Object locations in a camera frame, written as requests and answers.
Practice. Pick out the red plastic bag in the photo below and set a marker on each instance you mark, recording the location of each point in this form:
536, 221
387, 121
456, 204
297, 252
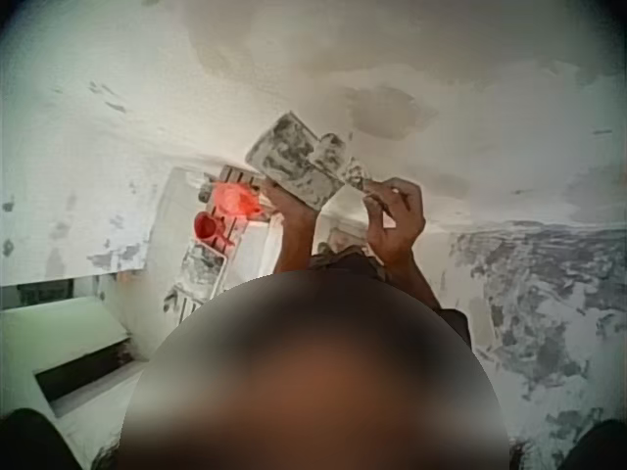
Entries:
235, 201

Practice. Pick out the plaster-stained putty knife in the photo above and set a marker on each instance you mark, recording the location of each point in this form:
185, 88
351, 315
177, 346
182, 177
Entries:
343, 156

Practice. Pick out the person's left hand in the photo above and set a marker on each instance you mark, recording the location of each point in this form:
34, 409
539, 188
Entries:
293, 213

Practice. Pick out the red plastic mug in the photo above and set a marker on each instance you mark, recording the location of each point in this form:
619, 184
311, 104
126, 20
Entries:
208, 227

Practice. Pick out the white ledge with dark slot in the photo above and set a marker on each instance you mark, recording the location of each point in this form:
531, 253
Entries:
63, 352

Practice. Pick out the person's right hand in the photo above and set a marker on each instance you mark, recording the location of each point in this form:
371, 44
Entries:
399, 230

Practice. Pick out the plaster-stained hawk board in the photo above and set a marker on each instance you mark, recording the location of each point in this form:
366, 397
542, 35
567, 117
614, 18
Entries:
289, 154

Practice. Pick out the plaster-stained tray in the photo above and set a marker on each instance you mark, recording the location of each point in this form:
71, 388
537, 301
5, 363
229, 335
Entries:
203, 267

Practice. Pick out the white slatted work stand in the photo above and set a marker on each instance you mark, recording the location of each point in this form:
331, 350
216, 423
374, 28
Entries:
255, 245

